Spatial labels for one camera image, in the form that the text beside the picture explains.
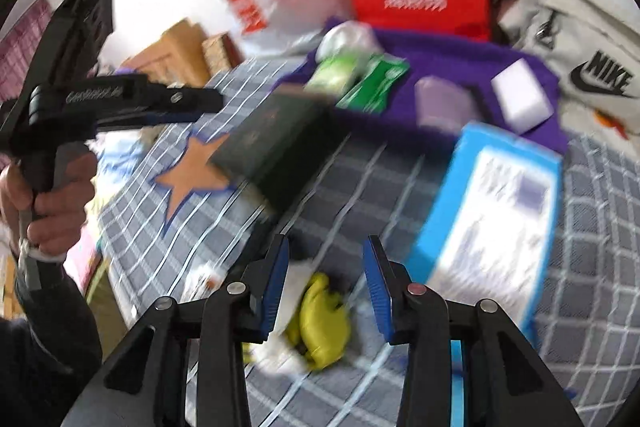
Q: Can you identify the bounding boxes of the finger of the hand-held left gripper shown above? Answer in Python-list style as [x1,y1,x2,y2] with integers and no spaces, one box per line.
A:
[100,109,211,128]
[142,84,224,115]

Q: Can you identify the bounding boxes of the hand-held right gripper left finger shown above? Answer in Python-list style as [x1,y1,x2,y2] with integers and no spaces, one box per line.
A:
[60,234,291,427]

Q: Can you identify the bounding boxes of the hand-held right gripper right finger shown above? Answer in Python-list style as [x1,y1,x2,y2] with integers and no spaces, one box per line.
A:
[362,234,586,427]

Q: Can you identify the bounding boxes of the yellow toy item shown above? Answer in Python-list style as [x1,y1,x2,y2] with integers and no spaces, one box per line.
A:
[285,272,351,370]

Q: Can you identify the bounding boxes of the white cloth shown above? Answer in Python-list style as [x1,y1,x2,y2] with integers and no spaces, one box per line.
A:
[316,21,383,60]

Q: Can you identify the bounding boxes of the purple fabric storage tray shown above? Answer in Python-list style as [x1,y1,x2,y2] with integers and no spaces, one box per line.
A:
[272,17,571,155]

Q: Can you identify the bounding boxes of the white sponge block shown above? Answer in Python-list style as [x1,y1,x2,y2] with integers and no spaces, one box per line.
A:
[490,58,555,135]

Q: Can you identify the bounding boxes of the person's left forearm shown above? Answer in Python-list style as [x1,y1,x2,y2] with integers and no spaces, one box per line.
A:
[0,257,103,427]

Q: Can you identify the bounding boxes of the person's left hand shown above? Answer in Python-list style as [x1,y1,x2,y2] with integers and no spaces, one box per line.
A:
[0,152,98,264]

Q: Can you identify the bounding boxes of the wooden headboard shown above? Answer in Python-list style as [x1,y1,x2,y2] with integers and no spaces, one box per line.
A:
[122,19,211,88]

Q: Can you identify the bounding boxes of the pink checked curtain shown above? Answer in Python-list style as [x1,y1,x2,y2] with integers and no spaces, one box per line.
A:
[0,0,56,102]

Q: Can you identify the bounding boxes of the brown patterned box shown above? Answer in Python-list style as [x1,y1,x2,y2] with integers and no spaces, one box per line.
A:
[202,32,246,70]

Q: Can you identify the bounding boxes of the grey checked blanket with stars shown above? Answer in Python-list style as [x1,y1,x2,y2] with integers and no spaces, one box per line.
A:
[85,57,640,427]

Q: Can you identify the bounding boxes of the dark green box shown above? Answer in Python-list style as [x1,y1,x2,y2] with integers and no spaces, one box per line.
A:
[209,89,346,218]

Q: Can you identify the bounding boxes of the blue tissue pack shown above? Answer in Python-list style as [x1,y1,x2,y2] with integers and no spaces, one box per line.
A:
[404,122,563,333]

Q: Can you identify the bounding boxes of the grey waist bag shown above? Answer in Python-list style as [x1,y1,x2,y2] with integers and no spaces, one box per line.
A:
[492,0,640,100]

